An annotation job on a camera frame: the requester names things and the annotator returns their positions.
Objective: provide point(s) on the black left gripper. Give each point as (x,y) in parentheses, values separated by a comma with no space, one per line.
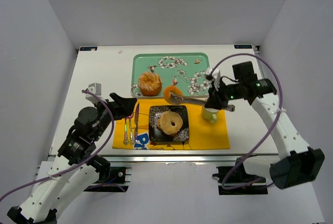
(116,105)

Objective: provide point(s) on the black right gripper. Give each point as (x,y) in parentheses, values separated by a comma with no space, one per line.
(218,99)

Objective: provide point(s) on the metal serving tongs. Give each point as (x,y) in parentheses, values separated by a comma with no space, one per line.
(176,99)

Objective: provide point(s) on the pale speckled bagel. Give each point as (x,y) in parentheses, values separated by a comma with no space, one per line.
(170,122)

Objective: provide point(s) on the glazed orange donut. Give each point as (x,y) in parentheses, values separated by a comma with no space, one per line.
(171,90)

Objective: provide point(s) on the brown bread slice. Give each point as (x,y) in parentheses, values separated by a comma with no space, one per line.
(159,128)

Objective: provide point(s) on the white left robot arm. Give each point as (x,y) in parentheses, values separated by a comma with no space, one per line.
(77,164)

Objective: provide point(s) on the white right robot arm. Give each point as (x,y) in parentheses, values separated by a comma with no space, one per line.
(282,155)

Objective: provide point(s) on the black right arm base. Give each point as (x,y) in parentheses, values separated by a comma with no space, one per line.
(237,178)

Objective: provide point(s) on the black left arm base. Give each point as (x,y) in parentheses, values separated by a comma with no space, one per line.
(117,179)

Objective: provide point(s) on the pale green mug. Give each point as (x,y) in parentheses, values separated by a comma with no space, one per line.
(209,114)

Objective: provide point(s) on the iridescent knife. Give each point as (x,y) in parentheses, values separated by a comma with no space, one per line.
(136,116)

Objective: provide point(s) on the yellow placemat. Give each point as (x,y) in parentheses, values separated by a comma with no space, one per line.
(203,135)

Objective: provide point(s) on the sugar-crusted round bun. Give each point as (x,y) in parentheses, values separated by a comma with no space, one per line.
(150,84)

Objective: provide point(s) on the iridescent spoon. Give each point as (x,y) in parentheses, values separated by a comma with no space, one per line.
(131,132)

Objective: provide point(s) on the green floral tray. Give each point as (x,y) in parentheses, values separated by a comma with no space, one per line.
(183,70)

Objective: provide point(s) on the iridescent fork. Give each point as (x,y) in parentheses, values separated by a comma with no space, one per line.
(125,140)

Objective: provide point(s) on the black floral square plate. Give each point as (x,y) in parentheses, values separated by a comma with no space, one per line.
(156,134)

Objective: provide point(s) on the right corner label sticker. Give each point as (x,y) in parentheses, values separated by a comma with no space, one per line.
(243,46)

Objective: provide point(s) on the corner label sticker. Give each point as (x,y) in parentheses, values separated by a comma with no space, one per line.
(243,46)
(94,48)

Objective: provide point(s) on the left corner label sticker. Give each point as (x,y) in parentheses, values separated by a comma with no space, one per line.
(94,48)

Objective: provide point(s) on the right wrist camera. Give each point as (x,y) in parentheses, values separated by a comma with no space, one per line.
(214,76)

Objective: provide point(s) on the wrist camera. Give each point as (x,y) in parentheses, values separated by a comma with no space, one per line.
(93,91)
(214,76)

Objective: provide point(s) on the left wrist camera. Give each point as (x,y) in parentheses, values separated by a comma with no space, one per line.
(93,91)

